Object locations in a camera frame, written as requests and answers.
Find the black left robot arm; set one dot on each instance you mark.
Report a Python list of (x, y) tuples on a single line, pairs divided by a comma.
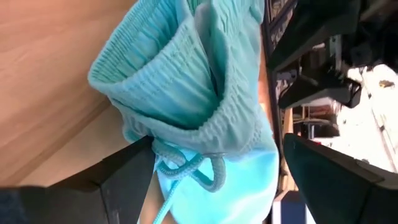
[(311, 28)]

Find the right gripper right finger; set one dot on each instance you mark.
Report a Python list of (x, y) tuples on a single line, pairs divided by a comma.
[(326, 186)]

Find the teal garment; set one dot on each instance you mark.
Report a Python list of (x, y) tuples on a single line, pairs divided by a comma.
[(202, 93)]

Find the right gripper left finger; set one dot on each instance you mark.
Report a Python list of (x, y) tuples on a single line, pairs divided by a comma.
[(118, 186)]

